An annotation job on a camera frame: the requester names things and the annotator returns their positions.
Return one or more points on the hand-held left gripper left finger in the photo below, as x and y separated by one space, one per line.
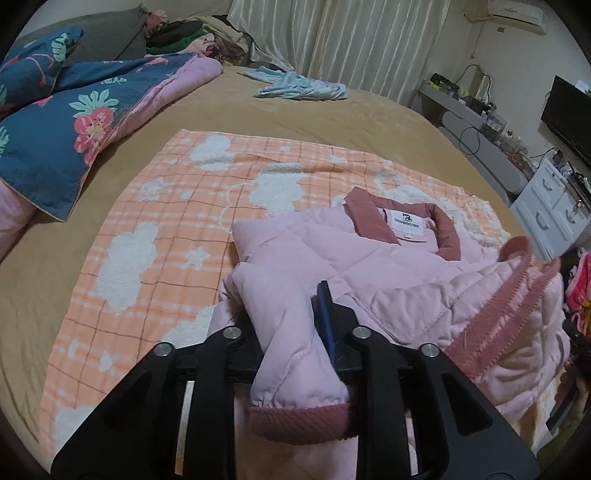
217 369

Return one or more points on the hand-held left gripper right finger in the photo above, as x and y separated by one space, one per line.
323 323

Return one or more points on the pink quilted jacket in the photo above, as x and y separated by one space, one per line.
392 295

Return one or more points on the pile of clothes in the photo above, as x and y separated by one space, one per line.
207 37

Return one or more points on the orange plaid cloud blanket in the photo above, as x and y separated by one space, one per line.
184 221

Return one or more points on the tan bed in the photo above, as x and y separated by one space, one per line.
300 115

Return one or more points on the grey desk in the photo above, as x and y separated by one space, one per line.
485 152

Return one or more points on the light blue cloth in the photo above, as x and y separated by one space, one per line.
300 85

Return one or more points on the white drawer cabinet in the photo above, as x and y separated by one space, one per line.
545 207

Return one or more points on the pink colourful cloth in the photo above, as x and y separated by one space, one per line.
579 286

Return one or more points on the clutter of small desk things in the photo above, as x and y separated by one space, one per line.
489 120

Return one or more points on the cream curtain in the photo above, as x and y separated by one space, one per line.
360 41

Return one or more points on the blue floral quilt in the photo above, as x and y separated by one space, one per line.
46 138

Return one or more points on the black television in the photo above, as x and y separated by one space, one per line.
565 120

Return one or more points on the grey pillow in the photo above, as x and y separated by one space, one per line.
106 32

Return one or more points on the blue floral pillow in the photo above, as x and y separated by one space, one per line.
37 55

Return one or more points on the white air conditioner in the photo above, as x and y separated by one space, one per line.
512 14

